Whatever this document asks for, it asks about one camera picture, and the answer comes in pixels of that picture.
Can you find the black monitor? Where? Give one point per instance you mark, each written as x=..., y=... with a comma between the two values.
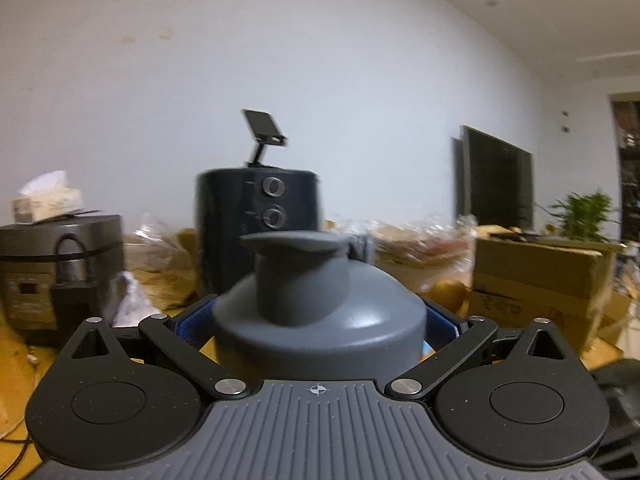
x=495, y=180

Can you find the dark grey rice cooker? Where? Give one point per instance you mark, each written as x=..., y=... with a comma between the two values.
x=30, y=245

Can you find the black portable air pump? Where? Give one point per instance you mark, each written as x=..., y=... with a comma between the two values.
x=70, y=305

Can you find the clear bag of bread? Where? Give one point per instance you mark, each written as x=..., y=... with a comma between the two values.
x=160, y=255

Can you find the green potted plant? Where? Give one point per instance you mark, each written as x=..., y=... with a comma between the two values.
x=585, y=215

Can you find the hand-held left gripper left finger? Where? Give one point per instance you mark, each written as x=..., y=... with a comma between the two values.
x=187, y=327

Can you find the black phone stand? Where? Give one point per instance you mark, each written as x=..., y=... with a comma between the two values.
x=262, y=127

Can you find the dark blue air fryer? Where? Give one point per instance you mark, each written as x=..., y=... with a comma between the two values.
x=225, y=220

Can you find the orange fruit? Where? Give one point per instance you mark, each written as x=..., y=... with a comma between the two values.
x=450, y=295

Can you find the clear shaker bottle grey lid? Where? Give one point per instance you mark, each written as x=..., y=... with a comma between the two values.
x=320, y=320

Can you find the soft tissue pack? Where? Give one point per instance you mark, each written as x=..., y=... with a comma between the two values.
x=47, y=202

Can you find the small clear plastic bag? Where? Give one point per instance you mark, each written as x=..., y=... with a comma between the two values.
x=132, y=300

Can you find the clear bag of food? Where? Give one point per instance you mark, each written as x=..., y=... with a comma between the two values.
x=425, y=250

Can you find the cardboard box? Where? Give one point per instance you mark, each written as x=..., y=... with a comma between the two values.
x=540, y=280

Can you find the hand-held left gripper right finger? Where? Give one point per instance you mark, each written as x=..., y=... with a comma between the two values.
x=442, y=322

